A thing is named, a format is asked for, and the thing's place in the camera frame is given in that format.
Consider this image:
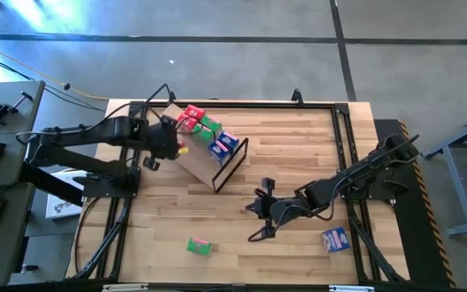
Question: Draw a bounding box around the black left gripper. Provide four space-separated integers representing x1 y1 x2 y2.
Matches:
143 115 182 172

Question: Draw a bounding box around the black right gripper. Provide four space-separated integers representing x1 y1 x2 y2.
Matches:
245 177 314 240

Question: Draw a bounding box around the blue Frosted Flakes cereal box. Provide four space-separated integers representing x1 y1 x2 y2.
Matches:
217 131 241 154
321 226 351 254
208 140 232 167

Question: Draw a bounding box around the black support beam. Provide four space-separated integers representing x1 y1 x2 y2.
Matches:
17 161 87 204

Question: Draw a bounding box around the white box with black logo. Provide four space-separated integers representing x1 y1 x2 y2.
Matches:
45 169 84 220

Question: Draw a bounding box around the black mat hazard stripe edge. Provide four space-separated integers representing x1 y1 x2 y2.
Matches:
373 118 458 290

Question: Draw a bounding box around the wooden shelf black metal frame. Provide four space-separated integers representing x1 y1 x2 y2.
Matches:
158 103 251 195

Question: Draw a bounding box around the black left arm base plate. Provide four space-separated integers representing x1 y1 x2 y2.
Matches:
82 165 142 199

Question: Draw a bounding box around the yellow floor cable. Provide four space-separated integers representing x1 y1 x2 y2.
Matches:
0 38 111 101

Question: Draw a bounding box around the black floor cable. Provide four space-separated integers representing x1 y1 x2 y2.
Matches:
0 48 108 113

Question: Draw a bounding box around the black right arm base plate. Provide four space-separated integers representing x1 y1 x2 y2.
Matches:
336 166 396 200

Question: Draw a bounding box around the silver metal bracket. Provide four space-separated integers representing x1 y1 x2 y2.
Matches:
329 285 375 292
102 283 149 292

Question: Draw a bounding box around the thin black desk cable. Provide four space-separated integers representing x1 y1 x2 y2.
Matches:
0 131 28 141

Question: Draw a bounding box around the grey metal table frame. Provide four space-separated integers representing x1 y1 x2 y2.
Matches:
421 105 467 238

